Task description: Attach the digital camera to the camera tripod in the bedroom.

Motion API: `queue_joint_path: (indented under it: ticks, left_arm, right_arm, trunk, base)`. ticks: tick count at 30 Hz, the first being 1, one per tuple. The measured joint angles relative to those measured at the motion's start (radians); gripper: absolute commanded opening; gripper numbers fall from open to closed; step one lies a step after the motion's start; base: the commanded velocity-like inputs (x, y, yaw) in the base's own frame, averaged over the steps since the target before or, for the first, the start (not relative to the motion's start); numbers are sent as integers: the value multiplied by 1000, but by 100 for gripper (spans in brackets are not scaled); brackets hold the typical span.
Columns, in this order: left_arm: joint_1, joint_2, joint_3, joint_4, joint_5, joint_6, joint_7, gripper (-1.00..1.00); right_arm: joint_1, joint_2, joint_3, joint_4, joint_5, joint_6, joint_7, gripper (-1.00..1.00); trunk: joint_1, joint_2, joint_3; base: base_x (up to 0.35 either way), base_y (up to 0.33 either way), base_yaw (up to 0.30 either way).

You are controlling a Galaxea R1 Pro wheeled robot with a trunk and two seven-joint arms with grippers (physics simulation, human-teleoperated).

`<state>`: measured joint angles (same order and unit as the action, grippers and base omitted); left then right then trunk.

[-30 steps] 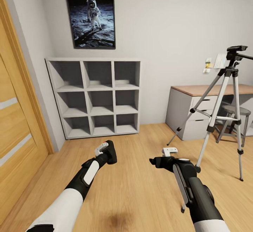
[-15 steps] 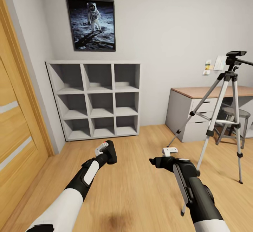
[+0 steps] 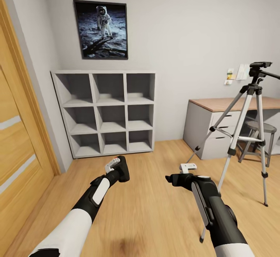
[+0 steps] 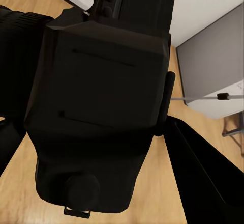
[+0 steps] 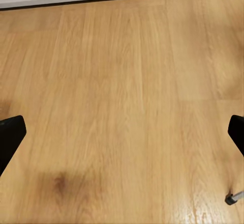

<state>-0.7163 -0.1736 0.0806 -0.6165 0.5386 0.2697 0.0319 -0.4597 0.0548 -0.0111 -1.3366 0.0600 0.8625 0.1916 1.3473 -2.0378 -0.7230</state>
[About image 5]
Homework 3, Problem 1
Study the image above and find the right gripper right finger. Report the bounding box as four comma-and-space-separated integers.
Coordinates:
228, 115, 244, 156

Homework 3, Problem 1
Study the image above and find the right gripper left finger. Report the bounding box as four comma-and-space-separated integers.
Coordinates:
0, 115, 26, 176

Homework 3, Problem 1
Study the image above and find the camera tripod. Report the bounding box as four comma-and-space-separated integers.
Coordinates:
225, 190, 244, 206

